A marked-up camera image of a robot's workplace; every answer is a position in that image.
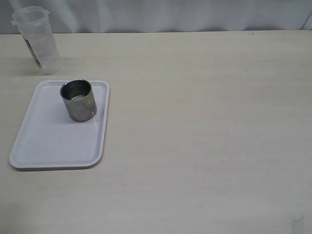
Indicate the white plastic tray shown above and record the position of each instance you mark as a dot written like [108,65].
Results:
[49,139]

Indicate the translucent plastic measuring cup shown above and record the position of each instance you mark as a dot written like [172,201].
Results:
[35,28]

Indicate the white backdrop curtain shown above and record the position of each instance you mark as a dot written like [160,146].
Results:
[119,16]

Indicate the stainless steel cup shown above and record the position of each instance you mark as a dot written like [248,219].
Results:
[79,100]

